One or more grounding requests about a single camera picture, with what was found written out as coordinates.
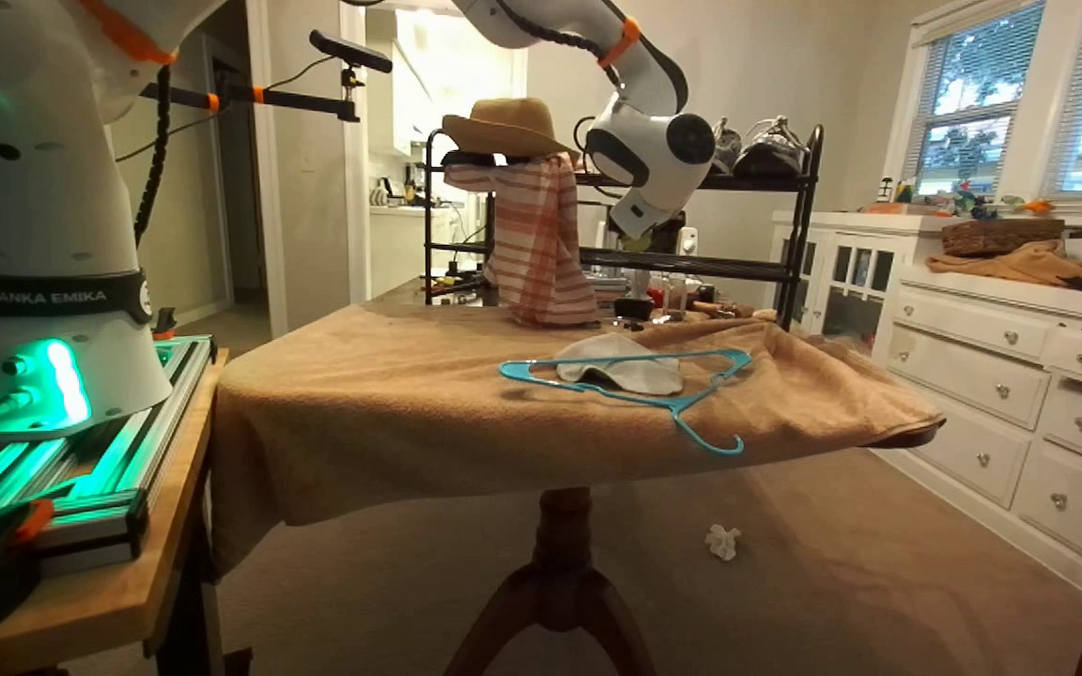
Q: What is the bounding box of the dark wooden table pedestal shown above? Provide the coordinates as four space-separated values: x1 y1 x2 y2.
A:
439 483 663 676

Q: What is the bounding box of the red striped cloth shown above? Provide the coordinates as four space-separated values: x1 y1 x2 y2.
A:
445 152 609 332

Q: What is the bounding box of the brown wooden basket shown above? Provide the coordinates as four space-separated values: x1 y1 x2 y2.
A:
937 216 1066 261

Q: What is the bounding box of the white glass door cabinet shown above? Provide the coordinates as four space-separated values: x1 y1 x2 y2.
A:
771 206 985 368

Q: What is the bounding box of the black metal shoe rack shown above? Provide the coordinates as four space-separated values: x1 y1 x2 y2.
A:
420 119 826 332

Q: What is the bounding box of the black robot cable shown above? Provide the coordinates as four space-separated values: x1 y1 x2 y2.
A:
133 68 177 249

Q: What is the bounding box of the crumpled white paper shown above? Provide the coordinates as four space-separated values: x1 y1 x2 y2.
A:
704 522 743 565

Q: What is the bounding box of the white dresser with drawers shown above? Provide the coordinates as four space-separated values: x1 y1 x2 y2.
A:
872 267 1082 596

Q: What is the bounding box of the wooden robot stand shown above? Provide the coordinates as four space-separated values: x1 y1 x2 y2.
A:
0 350 232 676

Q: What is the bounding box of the brown cloth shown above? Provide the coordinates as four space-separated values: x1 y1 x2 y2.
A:
925 241 1082 292

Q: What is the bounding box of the straw hat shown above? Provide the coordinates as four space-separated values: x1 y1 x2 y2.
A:
439 94 575 167

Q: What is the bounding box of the white sock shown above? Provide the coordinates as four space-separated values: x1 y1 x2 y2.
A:
552 332 688 402

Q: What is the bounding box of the white framed window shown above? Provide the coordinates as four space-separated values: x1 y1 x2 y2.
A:
904 0 1082 209

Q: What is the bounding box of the teal plastic clothes hanger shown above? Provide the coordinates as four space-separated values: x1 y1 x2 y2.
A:
495 344 760 462

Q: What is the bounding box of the aluminium rail base frame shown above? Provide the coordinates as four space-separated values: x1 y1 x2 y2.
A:
0 332 217 569

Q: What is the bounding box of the dark shoe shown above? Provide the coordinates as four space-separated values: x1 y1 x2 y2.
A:
739 115 815 178

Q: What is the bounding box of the black camera on mount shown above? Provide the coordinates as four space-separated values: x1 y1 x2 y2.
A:
145 25 400 124

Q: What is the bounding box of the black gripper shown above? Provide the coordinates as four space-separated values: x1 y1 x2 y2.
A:
617 204 701 276

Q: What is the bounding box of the tan tablecloth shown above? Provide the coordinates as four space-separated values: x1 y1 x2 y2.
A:
209 292 950 577

